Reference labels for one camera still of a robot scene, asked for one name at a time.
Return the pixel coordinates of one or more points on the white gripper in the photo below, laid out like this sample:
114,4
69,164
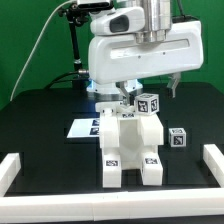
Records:
141,41

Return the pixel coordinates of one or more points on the white chair back part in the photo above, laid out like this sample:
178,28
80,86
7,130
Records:
149,126

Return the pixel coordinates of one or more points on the white chair seat part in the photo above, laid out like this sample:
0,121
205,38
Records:
130,144

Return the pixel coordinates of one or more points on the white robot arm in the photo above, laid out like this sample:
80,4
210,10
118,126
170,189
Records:
110,90

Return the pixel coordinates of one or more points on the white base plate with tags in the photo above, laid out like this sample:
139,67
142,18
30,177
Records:
84,128

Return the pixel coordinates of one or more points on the black camera stand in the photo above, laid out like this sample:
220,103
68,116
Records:
77,14

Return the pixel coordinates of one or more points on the white U-shaped fence frame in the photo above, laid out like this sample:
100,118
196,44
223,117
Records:
119,205

